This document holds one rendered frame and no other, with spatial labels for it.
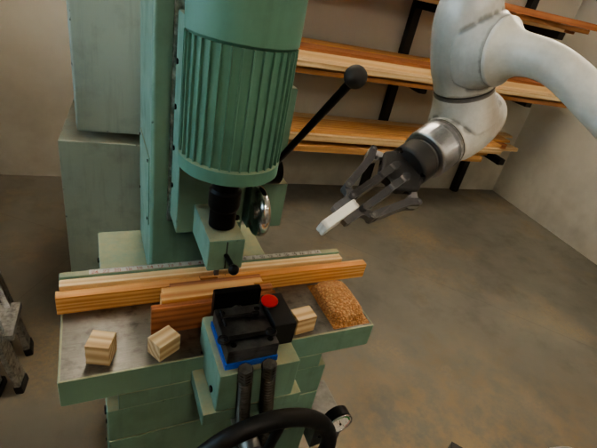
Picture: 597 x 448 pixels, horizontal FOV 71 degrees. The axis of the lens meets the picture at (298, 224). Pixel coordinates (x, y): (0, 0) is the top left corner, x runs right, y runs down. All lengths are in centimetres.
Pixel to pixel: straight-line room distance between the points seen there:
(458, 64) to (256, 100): 32
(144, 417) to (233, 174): 49
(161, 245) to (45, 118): 226
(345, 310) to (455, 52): 53
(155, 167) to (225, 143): 31
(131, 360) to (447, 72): 71
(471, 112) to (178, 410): 76
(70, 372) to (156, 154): 44
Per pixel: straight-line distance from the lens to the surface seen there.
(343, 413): 105
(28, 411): 192
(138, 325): 86
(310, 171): 356
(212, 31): 63
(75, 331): 87
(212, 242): 79
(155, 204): 99
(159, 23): 87
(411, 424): 202
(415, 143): 74
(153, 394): 86
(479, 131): 80
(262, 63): 64
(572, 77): 70
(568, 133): 429
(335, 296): 94
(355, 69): 65
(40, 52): 311
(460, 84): 76
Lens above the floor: 152
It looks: 30 degrees down
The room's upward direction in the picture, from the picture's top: 13 degrees clockwise
